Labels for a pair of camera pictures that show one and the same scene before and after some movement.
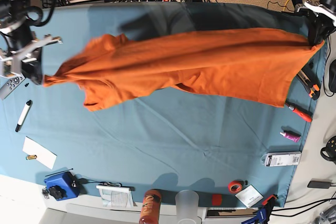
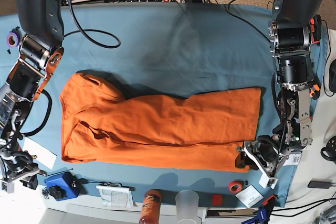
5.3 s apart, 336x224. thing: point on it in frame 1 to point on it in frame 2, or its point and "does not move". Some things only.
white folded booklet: x=115 y=196 does not move
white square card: x=249 y=196 does not move
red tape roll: x=234 y=187 does not move
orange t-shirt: x=258 y=64 to x=101 y=125
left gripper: x=12 y=62 to x=17 y=166
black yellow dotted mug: x=330 y=149 does not move
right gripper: x=320 y=27 to x=266 y=154
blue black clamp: x=263 y=213 does not move
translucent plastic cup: x=187 y=204 does not move
